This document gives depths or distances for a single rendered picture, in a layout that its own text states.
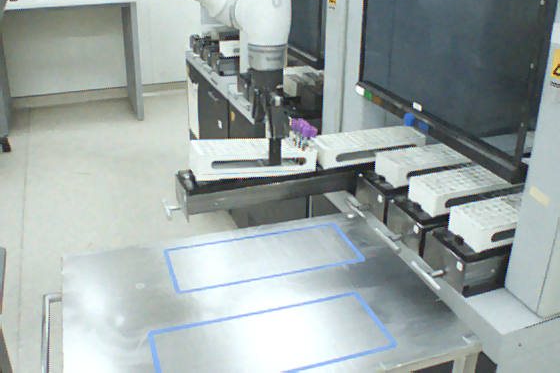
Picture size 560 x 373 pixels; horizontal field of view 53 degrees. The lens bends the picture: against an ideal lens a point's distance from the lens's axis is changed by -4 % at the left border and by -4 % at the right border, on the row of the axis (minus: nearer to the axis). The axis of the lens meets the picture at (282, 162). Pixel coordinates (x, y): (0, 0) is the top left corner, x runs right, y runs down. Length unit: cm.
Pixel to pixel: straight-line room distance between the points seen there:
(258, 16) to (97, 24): 359
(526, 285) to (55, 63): 420
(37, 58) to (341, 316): 415
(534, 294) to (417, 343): 32
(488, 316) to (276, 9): 76
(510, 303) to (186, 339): 62
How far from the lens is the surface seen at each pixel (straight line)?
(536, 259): 113
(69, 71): 488
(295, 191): 142
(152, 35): 488
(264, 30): 129
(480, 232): 115
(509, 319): 115
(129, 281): 104
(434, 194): 125
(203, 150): 136
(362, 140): 151
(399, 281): 104
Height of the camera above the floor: 140
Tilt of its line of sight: 23 degrees down
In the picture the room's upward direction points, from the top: 1 degrees clockwise
